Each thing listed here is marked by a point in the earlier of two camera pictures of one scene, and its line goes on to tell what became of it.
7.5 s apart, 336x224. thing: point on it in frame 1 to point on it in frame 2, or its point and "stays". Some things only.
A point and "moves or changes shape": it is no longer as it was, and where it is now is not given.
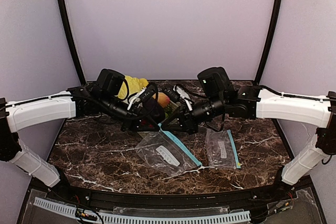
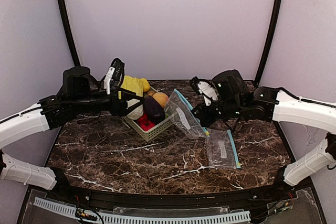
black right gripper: [184, 121] to [203, 112]
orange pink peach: [163, 99] stays
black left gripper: [138, 120] to [115, 102]
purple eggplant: [157, 112] stays
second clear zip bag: [221, 149] stays
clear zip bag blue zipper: [166, 152] moves or changes shape
